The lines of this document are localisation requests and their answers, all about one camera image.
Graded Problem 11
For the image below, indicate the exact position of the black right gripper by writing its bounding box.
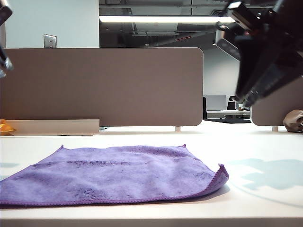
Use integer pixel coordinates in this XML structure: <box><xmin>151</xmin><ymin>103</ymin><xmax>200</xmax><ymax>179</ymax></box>
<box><xmin>226</xmin><ymin>0</ymin><xmax>303</xmax><ymax>111</ymax></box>

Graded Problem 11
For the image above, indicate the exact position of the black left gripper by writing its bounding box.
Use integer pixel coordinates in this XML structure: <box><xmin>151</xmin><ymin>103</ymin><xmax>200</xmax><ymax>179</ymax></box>
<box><xmin>0</xmin><ymin>0</ymin><xmax>13</xmax><ymax>26</ymax></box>

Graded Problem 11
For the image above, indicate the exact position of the purple microfiber cloth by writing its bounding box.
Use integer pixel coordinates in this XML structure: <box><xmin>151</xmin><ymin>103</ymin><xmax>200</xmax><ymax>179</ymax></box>
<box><xmin>0</xmin><ymin>143</ymin><xmax>230</xmax><ymax>209</ymax></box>

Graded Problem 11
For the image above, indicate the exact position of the brown crumpled cloth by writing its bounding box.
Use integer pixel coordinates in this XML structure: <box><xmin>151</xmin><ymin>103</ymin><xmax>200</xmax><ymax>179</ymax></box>
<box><xmin>283</xmin><ymin>109</ymin><xmax>303</xmax><ymax>132</ymax></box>

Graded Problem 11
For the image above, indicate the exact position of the brown desk divider panel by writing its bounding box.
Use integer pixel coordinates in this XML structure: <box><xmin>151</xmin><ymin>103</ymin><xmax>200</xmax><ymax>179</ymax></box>
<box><xmin>250</xmin><ymin>77</ymin><xmax>303</xmax><ymax>127</ymax></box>
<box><xmin>0</xmin><ymin>48</ymin><xmax>204</xmax><ymax>127</ymax></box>

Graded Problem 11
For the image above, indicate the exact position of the white background desk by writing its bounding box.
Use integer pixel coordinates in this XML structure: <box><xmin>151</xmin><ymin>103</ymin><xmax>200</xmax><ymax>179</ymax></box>
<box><xmin>206</xmin><ymin>109</ymin><xmax>251</xmax><ymax>120</ymax></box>

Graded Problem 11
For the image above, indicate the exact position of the grey background desk partition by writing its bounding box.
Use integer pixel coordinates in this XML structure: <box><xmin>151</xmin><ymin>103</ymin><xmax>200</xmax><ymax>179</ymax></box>
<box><xmin>204</xmin><ymin>94</ymin><xmax>227</xmax><ymax>111</ymax></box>

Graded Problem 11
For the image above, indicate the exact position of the white ceiling light strip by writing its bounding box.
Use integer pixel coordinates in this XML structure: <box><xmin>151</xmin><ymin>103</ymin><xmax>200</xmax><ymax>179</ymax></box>
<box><xmin>98</xmin><ymin>15</ymin><xmax>237</xmax><ymax>24</ymax></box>

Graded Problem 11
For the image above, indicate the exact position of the orange round object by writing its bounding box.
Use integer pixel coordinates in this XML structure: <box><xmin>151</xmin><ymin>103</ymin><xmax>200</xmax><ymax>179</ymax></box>
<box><xmin>0</xmin><ymin>119</ymin><xmax>17</xmax><ymax>135</ymax></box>

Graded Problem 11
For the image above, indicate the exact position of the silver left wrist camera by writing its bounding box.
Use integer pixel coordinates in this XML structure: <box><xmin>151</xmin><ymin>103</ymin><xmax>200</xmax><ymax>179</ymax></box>
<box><xmin>0</xmin><ymin>46</ymin><xmax>14</xmax><ymax>79</ymax></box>

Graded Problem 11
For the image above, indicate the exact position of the silver wall switch plate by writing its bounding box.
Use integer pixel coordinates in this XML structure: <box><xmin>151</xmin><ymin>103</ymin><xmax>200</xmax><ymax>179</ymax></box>
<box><xmin>43</xmin><ymin>34</ymin><xmax>57</xmax><ymax>49</ymax></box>

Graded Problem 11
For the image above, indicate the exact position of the metal ceiling duct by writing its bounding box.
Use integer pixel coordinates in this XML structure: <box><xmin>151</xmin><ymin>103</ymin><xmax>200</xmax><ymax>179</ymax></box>
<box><xmin>131</xmin><ymin>23</ymin><xmax>179</xmax><ymax>37</ymax></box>

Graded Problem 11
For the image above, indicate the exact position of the beige cable tray box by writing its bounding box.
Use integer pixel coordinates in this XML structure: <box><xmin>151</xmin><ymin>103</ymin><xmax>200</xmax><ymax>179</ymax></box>
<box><xmin>0</xmin><ymin>119</ymin><xmax>100</xmax><ymax>137</ymax></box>

